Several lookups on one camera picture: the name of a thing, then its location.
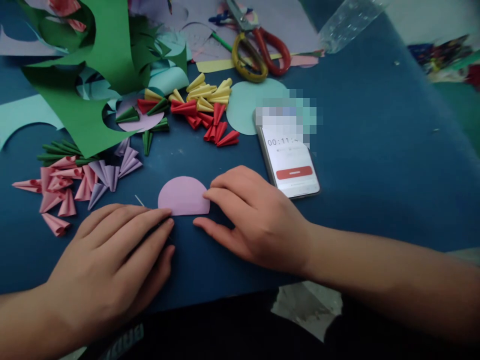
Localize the person's left hand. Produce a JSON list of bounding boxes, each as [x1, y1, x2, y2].
[[46, 204, 177, 332]]

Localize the person's right hand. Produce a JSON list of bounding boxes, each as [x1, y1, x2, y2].
[[192, 164, 313, 280]]

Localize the lilac half-round paper piece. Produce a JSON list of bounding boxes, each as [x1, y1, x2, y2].
[[157, 176, 212, 217]]

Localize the smartphone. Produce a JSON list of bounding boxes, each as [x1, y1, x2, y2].
[[254, 106, 322, 200]]

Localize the thin metal needle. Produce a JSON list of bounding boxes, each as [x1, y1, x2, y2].
[[134, 194, 176, 242]]

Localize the crumpled white paper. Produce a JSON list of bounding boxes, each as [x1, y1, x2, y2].
[[270, 281, 344, 343]]

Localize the pile of pink paper cones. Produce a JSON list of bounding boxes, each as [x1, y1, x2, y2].
[[11, 155, 99, 238]]

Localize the pile of lilac paper cones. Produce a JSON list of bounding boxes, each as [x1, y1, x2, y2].
[[87, 137, 144, 211]]

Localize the person's body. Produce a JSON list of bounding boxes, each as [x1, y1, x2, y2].
[[73, 279, 480, 360]]

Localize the pile of red paper cones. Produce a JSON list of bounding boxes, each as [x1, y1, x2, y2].
[[170, 99, 241, 148]]

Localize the pile of green paper cones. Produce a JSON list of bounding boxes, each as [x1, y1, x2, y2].
[[37, 139, 99, 167]]

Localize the teal paper circle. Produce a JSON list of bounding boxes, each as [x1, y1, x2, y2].
[[226, 77, 290, 136]]

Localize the single green cone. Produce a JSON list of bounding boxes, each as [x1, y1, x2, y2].
[[142, 129, 155, 157], [149, 117, 171, 133], [115, 106, 141, 124]]

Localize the pile of yellow paper cones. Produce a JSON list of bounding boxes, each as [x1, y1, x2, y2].
[[168, 72, 234, 113]]

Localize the lilac paper circle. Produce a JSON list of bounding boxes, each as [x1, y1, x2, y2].
[[115, 98, 166, 133]]

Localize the single red cone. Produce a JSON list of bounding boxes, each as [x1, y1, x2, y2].
[[136, 98, 170, 115]]

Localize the light blue cut paper sheet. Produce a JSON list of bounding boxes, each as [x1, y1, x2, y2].
[[0, 93, 65, 152]]

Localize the yellow paper sheet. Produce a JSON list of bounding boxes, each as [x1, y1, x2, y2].
[[196, 56, 245, 73]]

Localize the single yellow cone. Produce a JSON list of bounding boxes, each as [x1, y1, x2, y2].
[[143, 88, 168, 102]]

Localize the curled light blue paper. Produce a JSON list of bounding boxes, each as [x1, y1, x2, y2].
[[147, 66, 191, 95]]

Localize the green stick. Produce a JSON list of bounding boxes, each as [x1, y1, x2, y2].
[[211, 31, 234, 52]]

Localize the large green cut paper sheet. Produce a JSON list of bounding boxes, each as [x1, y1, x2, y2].
[[20, 0, 188, 159]]

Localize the lilac paper sheets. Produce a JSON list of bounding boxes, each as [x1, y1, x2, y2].
[[176, 0, 324, 64]]

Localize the clear plastic bottle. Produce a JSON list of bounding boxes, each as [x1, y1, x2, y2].
[[318, 0, 389, 54]]

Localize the lilac cut paper scrap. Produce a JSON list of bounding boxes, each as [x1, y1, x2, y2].
[[0, 24, 65, 57]]

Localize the heap of coloured scraps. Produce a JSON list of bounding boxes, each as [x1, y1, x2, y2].
[[406, 33, 480, 84]]

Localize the red patterned paper scrap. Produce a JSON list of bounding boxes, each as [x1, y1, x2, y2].
[[47, 0, 88, 32]]

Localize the scissors with yellow red handles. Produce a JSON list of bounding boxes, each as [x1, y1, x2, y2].
[[224, 0, 293, 83]]

